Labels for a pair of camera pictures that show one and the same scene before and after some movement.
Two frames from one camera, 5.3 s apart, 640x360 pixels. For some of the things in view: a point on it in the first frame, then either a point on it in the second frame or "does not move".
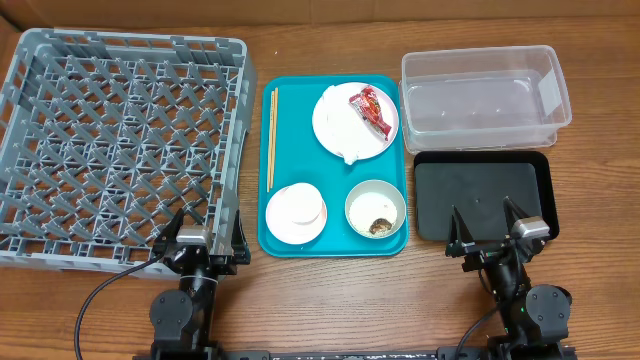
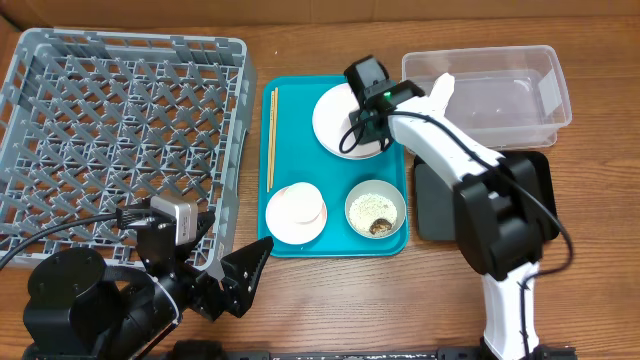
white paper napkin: [340, 125] -> [441, 92]
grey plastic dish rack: [106, 135] does not move
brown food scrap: [380, 225] does not move
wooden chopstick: [272, 174] does not move
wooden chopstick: [270, 148] does not move
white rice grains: [366, 207] does not move
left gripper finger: [169, 233] -> [204, 220]
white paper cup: [303, 204] does not move
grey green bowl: [375, 209] does not move
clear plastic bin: [481, 99] does not move
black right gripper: [490, 251] -> [370, 126]
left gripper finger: [238, 240] -> [242, 270]
